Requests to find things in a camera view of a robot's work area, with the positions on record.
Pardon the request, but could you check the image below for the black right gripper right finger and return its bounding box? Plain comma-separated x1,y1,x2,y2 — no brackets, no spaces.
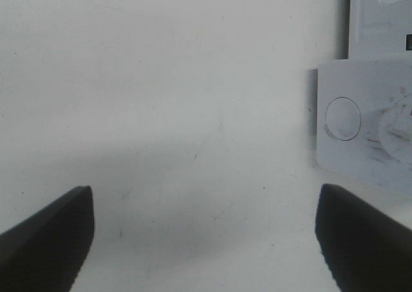
315,184,411,291

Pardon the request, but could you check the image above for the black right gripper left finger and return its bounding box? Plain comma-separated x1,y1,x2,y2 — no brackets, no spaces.
1,186,95,291

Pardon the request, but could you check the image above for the white microwave oven body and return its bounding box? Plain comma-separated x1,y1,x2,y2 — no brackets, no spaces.
316,0,411,196

